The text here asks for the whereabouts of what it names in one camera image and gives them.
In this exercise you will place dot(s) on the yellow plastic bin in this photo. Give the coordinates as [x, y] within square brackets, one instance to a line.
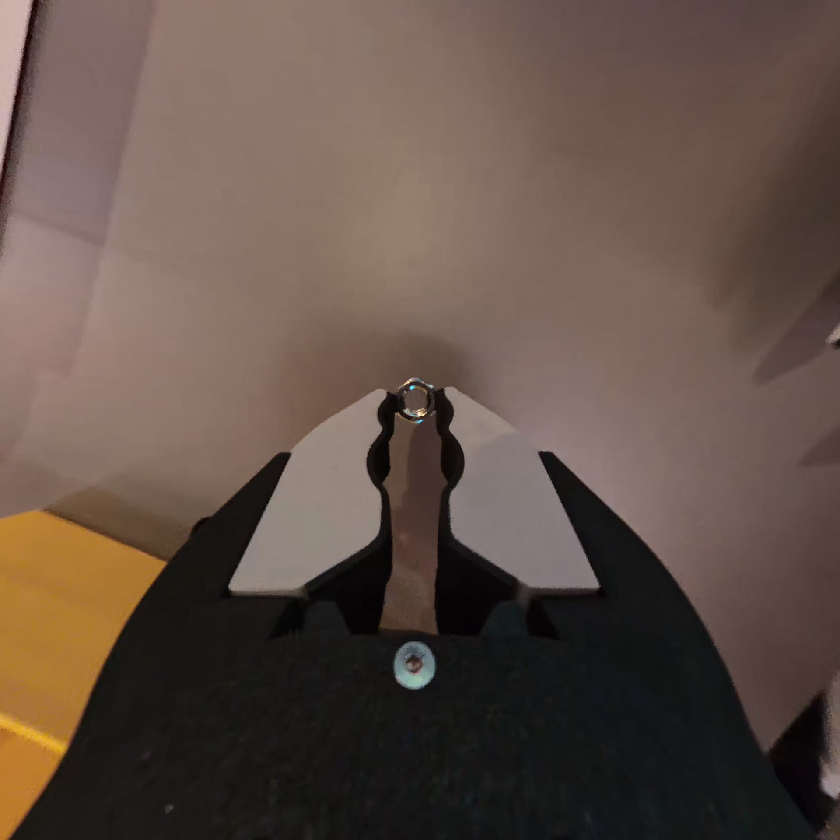
[59, 623]

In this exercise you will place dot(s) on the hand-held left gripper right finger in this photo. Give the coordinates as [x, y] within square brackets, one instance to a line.
[512, 512]

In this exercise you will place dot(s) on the grey desk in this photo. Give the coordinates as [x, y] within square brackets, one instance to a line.
[459, 197]

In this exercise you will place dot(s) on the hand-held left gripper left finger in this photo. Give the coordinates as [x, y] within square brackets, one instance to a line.
[308, 512]

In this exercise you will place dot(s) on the silver hex nut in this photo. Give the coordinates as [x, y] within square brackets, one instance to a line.
[414, 401]

